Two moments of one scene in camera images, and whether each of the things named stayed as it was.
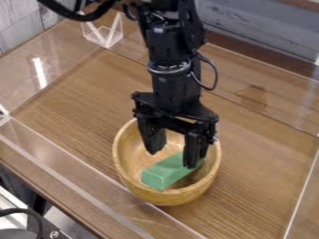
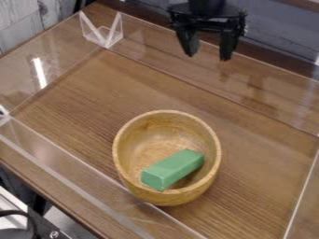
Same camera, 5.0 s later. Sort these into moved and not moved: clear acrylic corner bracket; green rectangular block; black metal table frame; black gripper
Moved: black gripper
Not moved: black metal table frame; clear acrylic corner bracket; green rectangular block
